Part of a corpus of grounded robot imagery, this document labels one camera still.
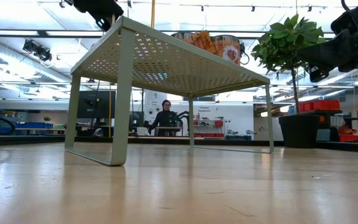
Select black plant pot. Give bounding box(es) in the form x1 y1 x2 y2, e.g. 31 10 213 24
278 114 321 149

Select tool rack with red bins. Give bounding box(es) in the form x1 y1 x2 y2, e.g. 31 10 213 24
193 117 225 139

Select green leafy plant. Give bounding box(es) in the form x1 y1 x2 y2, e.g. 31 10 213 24
250 14 328 114

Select black monitor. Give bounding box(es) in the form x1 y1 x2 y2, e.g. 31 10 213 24
77 90 117 119

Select orange storage bins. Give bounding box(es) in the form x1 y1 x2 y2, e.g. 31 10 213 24
338 128 358 143

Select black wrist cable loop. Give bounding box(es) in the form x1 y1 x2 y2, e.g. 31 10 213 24
340 0 354 12

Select black ceiling camera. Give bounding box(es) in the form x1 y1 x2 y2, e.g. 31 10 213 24
22 39 53 62
239 42 250 65

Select black background robot arms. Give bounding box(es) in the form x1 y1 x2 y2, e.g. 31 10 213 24
129 109 196 138

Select green perforated metal shelf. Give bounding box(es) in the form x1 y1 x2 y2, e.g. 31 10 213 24
64 16 275 167

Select red storage bins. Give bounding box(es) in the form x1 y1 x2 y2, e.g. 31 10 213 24
298 99 341 114

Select blue storage crates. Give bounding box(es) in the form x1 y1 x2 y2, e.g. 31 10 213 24
2 121 54 130

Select yellow hanging cord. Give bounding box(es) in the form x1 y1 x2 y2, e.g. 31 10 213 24
108 83 112 138

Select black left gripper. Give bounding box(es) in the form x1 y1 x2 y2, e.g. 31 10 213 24
63 0 124 32

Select person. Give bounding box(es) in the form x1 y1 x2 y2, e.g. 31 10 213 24
147 99 181 137

